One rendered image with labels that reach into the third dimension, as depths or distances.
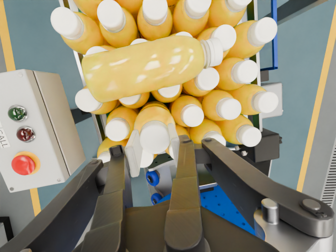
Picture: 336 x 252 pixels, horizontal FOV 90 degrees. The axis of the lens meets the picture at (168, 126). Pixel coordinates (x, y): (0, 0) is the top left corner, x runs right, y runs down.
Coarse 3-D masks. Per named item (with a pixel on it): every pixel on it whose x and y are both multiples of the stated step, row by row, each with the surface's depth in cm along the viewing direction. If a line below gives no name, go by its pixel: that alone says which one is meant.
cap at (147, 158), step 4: (144, 152) 31; (148, 152) 31; (144, 156) 31; (148, 156) 31; (152, 156) 31; (144, 160) 32; (148, 160) 32; (152, 160) 32; (140, 164) 32; (144, 164) 32; (148, 164) 32
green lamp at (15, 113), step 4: (12, 108) 26; (16, 108) 26; (20, 108) 27; (8, 112) 26; (12, 112) 26; (16, 112) 26; (20, 112) 26; (8, 116) 26; (12, 116) 26; (16, 116) 26; (20, 116) 26; (16, 120) 27
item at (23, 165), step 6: (18, 156) 28; (24, 156) 28; (12, 162) 28; (18, 162) 28; (24, 162) 28; (30, 162) 28; (12, 168) 28; (18, 168) 28; (24, 168) 28; (30, 168) 28; (24, 174) 28
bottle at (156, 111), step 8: (144, 104) 38; (152, 104) 30; (160, 104) 32; (144, 112) 25; (152, 112) 24; (160, 112) 25; (168, 112) 27; (136, 120) 25; (144, 120) 24; (152, 120) 23; (160, 120) 24; (168, 120) 24; (136, 128) 24
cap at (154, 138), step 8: (144, 128) 21; (152, 128) 21; (160, 128) 21; (144, 136) 21; (152, 136) 21; (160, 136) 21; (168, 136) 21; (144, 144) 21; (152, 144) 21; (160, 144) 21; (168, 144) 21; (152, 152) 22
